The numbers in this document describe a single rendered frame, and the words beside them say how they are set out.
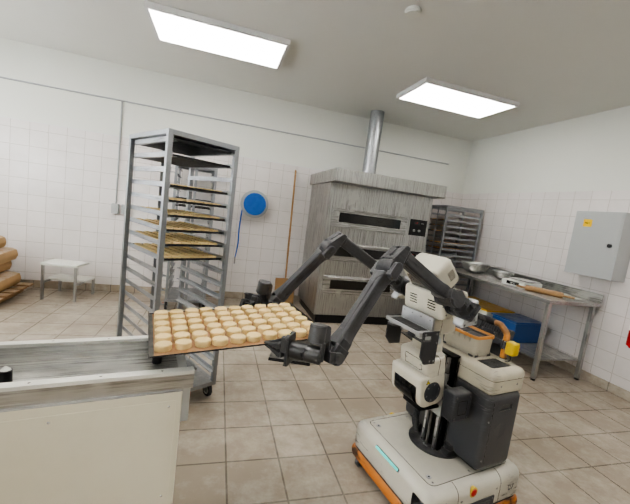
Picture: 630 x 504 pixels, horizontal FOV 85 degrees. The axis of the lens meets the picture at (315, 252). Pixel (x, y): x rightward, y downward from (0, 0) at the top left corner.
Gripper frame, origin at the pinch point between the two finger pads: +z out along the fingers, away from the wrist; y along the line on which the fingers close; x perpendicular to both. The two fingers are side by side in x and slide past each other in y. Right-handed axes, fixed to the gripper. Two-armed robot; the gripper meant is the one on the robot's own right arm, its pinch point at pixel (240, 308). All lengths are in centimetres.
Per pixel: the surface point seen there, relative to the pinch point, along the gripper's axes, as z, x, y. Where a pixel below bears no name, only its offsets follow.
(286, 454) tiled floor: -48, 11, -101
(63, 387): 65, -15, -9
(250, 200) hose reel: -311, -181, 46
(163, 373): 46.9, 2.5, -8.3
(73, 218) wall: -193, -373, -2
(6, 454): 75, -23, -25
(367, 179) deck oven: -296, -12, 86
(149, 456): 50, 1, -35
